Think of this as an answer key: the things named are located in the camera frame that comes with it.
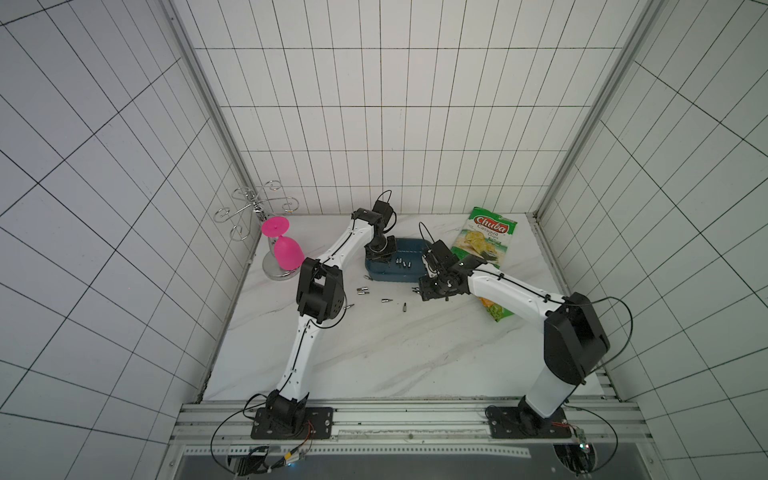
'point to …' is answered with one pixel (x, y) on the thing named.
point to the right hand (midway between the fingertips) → (417, 291)
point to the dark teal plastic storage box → (406, 265)
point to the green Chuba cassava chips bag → (484, 231)
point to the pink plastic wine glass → (288, 254)
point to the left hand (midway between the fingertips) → (388, 262)
